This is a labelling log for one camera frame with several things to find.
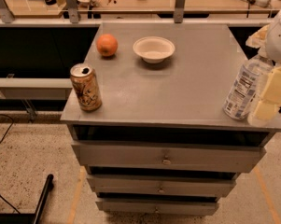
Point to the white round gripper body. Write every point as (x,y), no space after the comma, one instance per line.
(279,39)

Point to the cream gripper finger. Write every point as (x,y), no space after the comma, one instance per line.
(258,38)
(267,100)

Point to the clear plastic water bottle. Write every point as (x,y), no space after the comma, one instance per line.
(243,90)

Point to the orange drink can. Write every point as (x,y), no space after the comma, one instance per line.
(85,84)

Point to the white paper bowl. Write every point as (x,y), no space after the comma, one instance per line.
(153,49)

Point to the grey drawer cabinet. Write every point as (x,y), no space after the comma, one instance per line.
(160,142)

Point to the orange fruit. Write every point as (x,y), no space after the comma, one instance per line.
(107,45)

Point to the grey metal railing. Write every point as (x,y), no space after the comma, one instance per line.
(36,13)

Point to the black metal stand leg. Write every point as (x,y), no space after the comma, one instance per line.
(30,218)

